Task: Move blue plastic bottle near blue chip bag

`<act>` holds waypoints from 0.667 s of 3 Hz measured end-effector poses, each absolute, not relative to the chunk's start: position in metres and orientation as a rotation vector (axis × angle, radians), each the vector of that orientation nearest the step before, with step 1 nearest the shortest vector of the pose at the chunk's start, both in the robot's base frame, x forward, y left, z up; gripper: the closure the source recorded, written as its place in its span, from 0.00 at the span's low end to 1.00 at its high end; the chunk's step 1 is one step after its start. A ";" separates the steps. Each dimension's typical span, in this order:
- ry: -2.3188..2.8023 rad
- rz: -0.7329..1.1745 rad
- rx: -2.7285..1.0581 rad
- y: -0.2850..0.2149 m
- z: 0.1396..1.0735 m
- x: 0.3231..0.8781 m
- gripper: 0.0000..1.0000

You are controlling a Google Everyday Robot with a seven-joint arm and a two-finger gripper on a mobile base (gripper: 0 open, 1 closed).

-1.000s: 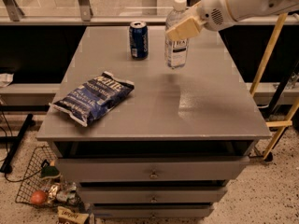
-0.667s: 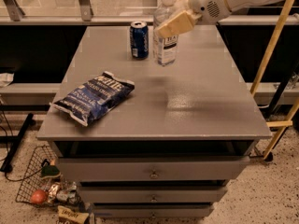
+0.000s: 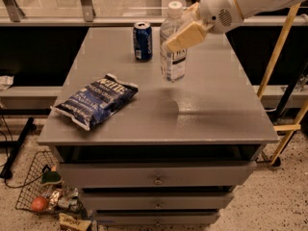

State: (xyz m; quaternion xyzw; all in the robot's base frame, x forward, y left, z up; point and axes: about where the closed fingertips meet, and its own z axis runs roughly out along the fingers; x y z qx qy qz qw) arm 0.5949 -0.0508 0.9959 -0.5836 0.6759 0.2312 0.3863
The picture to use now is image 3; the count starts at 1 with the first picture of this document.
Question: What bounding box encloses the bottom grey drawer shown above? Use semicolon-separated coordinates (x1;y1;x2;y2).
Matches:
94;212;219;226

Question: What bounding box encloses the green sponge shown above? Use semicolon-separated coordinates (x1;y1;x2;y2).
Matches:
41;171;63;186

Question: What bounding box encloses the middle grey drawer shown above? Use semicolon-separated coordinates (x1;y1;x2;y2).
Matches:
80;192;234;211

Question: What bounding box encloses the top grey drawer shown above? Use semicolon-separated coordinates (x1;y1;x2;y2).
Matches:
57;161;256;188

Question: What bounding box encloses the blue soda can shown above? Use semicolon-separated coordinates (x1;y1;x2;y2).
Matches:
133;21;153;62

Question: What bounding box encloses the white paper scrap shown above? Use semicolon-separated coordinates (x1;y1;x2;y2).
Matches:
0;75;13;90

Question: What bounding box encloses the clear plastic water bottle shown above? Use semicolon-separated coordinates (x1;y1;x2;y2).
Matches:
160;1;187;82

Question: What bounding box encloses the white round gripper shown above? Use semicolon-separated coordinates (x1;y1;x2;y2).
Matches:
164;0;244;53

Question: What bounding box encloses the red apple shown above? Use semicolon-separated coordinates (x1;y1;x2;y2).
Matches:
31;196;49;213

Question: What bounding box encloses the yellow snack bag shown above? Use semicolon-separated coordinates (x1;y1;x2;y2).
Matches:
59;213;90;231

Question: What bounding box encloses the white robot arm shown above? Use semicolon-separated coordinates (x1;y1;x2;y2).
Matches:
163;0;306;53

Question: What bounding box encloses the grey drawer cabinet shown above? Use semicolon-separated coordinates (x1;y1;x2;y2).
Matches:
38;27;277;214

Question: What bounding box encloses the black metal stand leg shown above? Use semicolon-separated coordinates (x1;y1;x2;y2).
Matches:
0;108;50;179

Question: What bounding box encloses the blue chip bag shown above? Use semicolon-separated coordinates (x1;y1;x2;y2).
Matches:
53;73;139;131

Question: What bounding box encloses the crumpled silver wrapper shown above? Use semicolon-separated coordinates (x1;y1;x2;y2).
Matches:
48;188;81;212

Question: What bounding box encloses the black wire basket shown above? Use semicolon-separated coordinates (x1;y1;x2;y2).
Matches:
15;151;83;215

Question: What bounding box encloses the grey drawer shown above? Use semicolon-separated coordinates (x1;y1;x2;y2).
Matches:
80;192;234;211
57;161;256;188
94;212;219;226

